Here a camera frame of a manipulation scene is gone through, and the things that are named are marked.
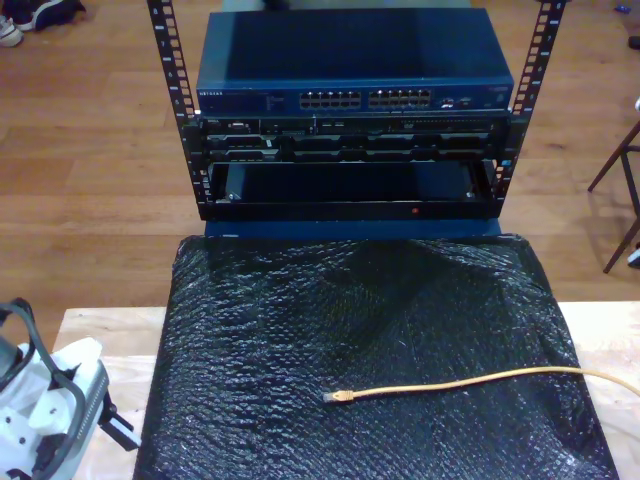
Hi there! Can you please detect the yellow network cable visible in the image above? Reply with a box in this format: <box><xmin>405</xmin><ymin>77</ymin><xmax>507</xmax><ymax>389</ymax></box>
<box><xmin>319</xmin><ymin>366</ymin><xmax>640</xmax><ymax>405</ymax></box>

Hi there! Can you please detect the black bubble mat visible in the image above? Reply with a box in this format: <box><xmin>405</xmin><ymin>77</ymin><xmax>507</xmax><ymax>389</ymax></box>
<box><xmin>132</xmin><ymin>233</ymin><xmax>619</xmax><ymax>480</ymax></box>

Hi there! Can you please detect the blue metal base panel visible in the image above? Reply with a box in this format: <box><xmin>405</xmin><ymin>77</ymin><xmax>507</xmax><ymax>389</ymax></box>
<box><xmin>204</xmin><ymin>219</ymin><xmax>503</xmax><ymax>240</ymax></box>

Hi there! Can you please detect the black rack drawer tray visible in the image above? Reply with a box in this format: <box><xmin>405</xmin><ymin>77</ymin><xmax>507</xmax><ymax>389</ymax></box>
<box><xmin>199</xmin><ymin>160</ymin><xmax>504</xmax><ymax>222</ymax></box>

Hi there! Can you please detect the black server chassis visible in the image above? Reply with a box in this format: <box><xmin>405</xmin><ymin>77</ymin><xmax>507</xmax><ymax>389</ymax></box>
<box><xmin>198</xmin><ymin>115</ymin><xmax>511</xmax><ymax>164</ymax></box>

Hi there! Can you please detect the white sneaker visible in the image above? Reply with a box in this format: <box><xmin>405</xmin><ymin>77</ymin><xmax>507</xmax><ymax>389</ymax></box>
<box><xmin>0</xmin><ymin>14</ymin><xmax>25</xmax><ymax>49</ymax></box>

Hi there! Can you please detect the dark sneaker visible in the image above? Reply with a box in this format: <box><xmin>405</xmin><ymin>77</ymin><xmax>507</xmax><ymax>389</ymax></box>
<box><xmin>8</xmin><ymin>0</ymin><xmax>87</xmax><ymax>32</ymax></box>

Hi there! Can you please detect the dark wooden chair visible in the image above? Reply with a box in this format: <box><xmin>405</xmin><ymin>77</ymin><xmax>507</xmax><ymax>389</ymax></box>
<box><xmin>587</xmin><ymin>119</ymin><xmax>640</xmax><ymax>275</ymax></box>

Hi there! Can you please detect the dark camera cable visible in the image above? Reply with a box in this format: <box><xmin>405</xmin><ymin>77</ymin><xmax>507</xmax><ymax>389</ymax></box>
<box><xmin>0</xmin><ymin>297</ymin><xmax>87</xmax><ymax>474</ymax></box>

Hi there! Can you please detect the black metal rack frame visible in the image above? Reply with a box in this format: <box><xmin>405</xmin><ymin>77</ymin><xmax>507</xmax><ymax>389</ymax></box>
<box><xmin>146</xmin><ymin>0</ymin><xmax>569</xmax><ymax>224</ymax></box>

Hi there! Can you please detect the blue network switch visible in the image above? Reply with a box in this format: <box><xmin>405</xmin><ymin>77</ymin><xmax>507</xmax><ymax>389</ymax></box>
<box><xmin>195</xmin><ymin>8</ymin><xmax>515</xmax><ymax>117</ymax></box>

